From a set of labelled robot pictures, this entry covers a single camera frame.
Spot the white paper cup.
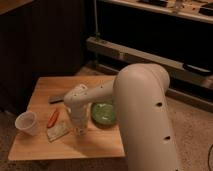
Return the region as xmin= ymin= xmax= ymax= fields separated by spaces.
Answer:
xmin=15 ymin=111 xmax=38 ymax=136

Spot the beige sponge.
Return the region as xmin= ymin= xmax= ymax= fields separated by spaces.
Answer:
xmin=47 ymin=121 xmax=69 ymax=142

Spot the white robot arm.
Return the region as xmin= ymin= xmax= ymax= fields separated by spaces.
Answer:
xmin=64 ymin=63 xmax=182 ymax=171

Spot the metal shelf unit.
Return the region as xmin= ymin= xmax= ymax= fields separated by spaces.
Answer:
xmin=85 ymin=0 xmax=213 ymax=112

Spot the orange carrot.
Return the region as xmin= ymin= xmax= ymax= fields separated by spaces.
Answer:
xmin=47 ymin=110 xmax=59 ymax=128

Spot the dark wooden cabinet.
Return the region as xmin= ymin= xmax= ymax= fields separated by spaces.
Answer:
xmin=0 ymin=0 xmax=84 ymax=114

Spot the wooden table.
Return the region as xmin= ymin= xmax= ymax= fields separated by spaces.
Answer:
xmin=8 ymin=76 xmax=124 ymax=161

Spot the green bowl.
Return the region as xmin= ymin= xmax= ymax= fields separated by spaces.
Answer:
xmin=91 ymin=101 xmax=116 ymax=126

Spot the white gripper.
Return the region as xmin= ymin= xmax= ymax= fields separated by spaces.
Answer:
xmin=67 ymin=105 xmax=88 ymax=129

